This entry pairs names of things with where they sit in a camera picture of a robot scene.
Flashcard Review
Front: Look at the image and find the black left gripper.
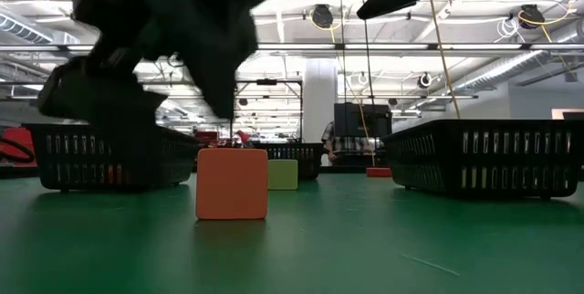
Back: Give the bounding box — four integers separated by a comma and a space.
38, 0, 270, 126

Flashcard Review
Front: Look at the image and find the white pillar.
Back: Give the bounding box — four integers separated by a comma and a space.
302, 58, 339, 145

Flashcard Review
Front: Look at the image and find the red object with black cable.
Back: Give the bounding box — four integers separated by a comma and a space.
0, 127, 38, 167

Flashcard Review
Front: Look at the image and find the orange-edged wall screen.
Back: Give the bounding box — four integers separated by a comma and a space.
550, 108, 584, 121

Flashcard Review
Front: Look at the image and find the black monitor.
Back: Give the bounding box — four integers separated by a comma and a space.
333, 102, 393, 139

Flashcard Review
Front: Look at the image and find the black metal frame rack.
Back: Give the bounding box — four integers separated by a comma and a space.
230, 79, 304, 145

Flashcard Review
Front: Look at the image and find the green table mat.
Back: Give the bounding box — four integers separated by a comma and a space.
0, 165, 584, 294

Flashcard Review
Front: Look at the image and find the low black cabinet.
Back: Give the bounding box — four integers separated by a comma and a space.
335, 150, 389, 168

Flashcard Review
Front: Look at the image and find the thin black hanging cable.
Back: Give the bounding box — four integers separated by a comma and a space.
338, 0, 349, 140

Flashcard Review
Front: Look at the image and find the long yellow block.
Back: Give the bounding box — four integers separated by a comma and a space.
267, 159, 299, 191

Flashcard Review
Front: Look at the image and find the silver ventilation duct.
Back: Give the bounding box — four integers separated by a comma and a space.
449, 28, 584, 92
0, 13, 56, 45

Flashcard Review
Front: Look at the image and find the person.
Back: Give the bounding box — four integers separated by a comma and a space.
321, 121, 366, 166

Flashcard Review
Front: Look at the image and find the black plastic slotted basket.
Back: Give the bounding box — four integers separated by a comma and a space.
248, 142, 326, 181
22, 122, 201, 194
381, 119, 584, 201

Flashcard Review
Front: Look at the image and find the red machinery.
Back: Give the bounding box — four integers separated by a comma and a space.
194, 129, 253, 150

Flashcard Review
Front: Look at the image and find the orange rectangular block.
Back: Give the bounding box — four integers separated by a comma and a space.
195, 147, 269, 221

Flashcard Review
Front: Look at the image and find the yellow reel cable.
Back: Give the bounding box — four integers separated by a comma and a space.
309, 8, 376, 167

